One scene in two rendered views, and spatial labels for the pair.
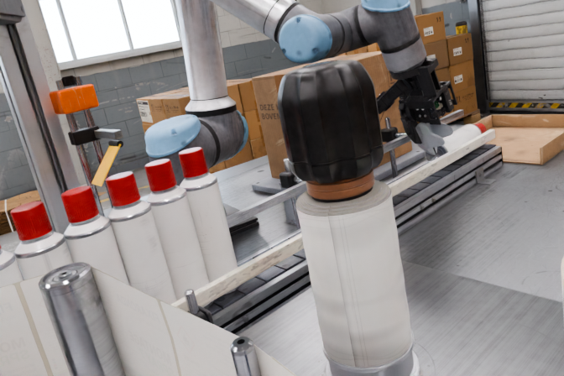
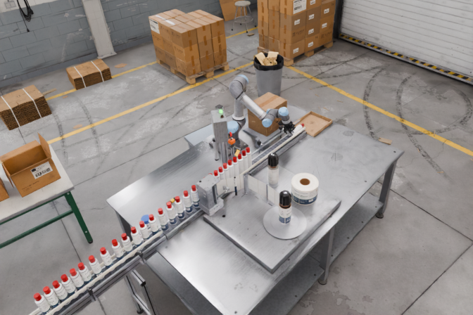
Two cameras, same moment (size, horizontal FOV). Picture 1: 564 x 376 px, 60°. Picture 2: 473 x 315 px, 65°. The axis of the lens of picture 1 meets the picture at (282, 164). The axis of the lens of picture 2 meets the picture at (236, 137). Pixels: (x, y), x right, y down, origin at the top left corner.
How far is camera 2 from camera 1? 251 cm
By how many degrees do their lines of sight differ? 23
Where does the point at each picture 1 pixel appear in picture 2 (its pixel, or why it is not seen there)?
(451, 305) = (284, 175)
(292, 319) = (262, 174)
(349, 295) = (272, 176)
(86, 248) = (236, 165)
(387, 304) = (276, 178)
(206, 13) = not seen: hidden behind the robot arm
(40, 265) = (231, 168)
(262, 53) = not seen: outside the picture
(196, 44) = (238, 105)
